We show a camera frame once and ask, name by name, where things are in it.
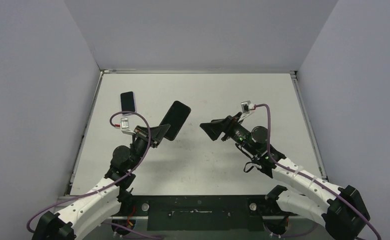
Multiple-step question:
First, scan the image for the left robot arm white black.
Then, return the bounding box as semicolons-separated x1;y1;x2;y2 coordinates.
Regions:
32;124;170;240

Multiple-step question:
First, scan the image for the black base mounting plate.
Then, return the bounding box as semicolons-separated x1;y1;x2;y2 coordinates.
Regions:
121;195;276;232

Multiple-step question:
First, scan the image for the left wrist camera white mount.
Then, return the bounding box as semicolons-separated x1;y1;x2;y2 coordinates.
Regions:
113;117;136;136

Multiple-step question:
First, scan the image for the black phone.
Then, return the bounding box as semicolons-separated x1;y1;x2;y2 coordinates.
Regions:
120;91;136;112

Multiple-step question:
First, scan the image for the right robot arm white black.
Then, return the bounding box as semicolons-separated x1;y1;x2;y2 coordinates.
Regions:
200;112;370;240

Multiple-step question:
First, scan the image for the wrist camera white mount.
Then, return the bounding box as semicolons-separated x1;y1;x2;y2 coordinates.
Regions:
240;100;256;115
113;117;136;136

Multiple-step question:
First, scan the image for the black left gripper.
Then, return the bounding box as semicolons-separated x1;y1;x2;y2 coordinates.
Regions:
130;123;171;171

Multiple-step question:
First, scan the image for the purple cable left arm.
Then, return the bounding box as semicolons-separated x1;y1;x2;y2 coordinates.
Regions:
26;110;152;234

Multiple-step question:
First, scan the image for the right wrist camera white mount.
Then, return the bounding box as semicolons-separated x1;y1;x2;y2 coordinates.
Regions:
240;100;256;115

